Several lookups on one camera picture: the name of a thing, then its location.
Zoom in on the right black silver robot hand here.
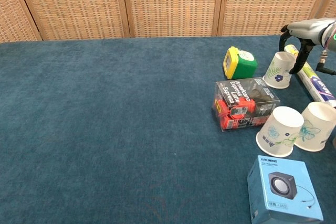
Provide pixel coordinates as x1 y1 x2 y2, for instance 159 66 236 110
279 18 334 75

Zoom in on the white cup fern leaf print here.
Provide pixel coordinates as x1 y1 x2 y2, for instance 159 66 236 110
263 51 296 89

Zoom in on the clear red black capsule box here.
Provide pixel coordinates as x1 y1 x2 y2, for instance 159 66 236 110
211 77 281 132

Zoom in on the white cup blue dandelion print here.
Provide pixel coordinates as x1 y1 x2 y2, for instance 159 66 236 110
256 106 305 156

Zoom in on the cling film roll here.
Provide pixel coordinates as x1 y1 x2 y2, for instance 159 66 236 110
283 45 336 108

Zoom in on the green yellow plastic box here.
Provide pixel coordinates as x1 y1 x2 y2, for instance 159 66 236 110
223 46 258 80

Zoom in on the white cup teal orchid print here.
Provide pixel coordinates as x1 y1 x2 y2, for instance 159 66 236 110
293 101 336 152

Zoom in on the woven bamboo folding screen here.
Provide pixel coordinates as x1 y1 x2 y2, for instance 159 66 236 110
0 0 336 42

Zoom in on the light blue speaker box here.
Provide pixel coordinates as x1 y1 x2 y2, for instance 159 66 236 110
247 155 324 224

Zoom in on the blue carpet table cover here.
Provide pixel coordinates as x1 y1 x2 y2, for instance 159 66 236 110
0 35 336 224

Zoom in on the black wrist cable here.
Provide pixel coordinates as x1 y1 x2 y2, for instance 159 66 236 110
316 50 336 76

